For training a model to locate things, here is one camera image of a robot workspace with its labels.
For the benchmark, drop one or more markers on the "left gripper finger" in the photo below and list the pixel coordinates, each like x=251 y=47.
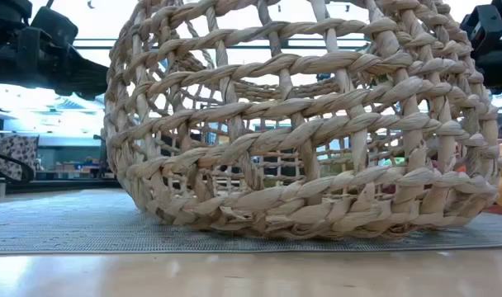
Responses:
x=90 y=80

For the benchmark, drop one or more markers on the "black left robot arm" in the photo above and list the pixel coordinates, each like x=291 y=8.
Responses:
x=7 y=8

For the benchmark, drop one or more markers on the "patterned fabric bag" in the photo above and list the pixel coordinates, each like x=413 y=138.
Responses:
x=17 y=152

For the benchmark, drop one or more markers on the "grey woven placemat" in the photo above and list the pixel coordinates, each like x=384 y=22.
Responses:
x=69 y=231

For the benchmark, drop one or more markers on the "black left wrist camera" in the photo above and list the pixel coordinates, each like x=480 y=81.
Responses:
x=55 y=24

